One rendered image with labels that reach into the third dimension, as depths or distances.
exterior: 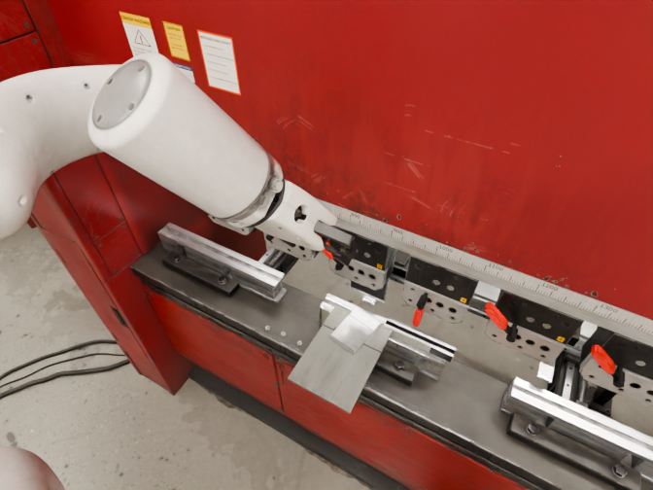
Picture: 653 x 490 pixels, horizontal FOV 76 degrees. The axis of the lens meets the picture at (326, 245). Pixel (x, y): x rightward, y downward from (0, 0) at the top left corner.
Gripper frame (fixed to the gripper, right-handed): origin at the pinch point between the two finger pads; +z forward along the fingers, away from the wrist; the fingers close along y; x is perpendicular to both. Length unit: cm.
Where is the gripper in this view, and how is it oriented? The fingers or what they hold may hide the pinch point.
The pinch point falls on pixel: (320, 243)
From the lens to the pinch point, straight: 56.8
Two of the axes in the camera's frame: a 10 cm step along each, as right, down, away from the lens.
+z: 4.5, 3.4, 8.3
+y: -8.0, -2.6, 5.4
